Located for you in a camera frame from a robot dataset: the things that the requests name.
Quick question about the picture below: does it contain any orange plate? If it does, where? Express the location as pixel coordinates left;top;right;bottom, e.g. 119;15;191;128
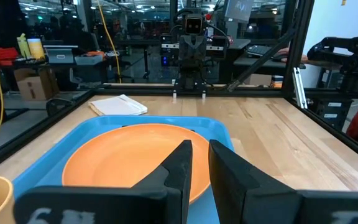
62;123;211;205

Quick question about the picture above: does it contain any white folded napkin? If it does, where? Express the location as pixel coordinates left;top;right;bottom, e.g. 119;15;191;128
88;94;149;117

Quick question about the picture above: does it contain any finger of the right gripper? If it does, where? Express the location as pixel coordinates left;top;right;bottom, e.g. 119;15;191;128
193;35;206;62
180;35;193;62

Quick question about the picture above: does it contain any silver metal bracket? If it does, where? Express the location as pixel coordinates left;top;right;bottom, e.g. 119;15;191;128
291;67;308;110

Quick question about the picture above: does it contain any red bin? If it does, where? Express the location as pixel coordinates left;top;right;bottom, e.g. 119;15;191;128
0;47;20;67

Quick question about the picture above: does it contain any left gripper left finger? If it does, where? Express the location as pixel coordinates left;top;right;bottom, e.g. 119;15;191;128
13;139;194;224

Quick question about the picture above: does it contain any person's hand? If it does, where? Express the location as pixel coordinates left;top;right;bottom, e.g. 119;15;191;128
274;47;310;63

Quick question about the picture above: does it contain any black aluminium table frame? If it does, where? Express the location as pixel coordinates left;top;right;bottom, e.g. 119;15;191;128
0;0;358;175

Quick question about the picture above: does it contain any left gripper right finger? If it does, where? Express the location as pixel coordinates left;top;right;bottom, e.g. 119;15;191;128
208;139;358;224

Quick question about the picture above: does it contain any grey storage bin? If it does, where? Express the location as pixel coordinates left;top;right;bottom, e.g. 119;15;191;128
43;45;80;65

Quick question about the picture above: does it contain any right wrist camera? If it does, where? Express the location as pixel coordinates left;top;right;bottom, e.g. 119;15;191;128
184;13;204;35

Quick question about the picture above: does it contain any grey wall screen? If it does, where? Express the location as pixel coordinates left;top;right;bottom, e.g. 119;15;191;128
224;0;255;23

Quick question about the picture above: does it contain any white and yellow canister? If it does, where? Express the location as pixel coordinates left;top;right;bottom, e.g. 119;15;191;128
27;37;46;60

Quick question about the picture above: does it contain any black keyboard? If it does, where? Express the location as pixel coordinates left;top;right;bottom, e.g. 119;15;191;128
246;45;273;58

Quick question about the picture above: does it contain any black control box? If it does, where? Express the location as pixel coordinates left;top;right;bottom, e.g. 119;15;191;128
308;98;354;132

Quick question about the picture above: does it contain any cardboard box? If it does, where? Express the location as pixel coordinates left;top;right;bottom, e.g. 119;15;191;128
13;67;60;101

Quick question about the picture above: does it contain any blue plastic tray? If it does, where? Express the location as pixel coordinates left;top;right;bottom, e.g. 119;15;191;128
12;114;234;224

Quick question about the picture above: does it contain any yellow bottle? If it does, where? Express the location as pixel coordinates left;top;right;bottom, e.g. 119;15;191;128
16;33;32;60

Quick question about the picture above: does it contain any yellow cable with plug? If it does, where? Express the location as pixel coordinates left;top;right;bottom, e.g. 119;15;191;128
97;0;122;84

